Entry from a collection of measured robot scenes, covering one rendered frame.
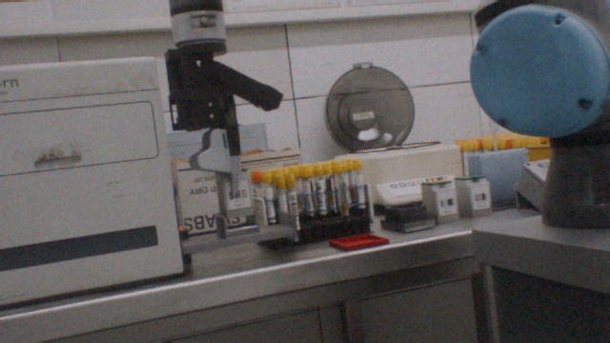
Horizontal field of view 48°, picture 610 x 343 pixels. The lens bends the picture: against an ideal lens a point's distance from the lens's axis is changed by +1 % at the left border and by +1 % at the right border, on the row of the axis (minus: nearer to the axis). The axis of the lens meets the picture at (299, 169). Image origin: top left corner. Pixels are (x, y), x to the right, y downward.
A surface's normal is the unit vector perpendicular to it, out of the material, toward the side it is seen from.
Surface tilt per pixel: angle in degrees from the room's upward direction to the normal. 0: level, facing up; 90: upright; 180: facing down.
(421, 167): 90
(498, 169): 90
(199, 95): 90
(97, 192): 90
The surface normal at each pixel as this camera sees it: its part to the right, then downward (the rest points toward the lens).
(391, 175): 0.18, 0.03
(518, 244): -0.94, 0.13
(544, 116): -0.61, 0.24
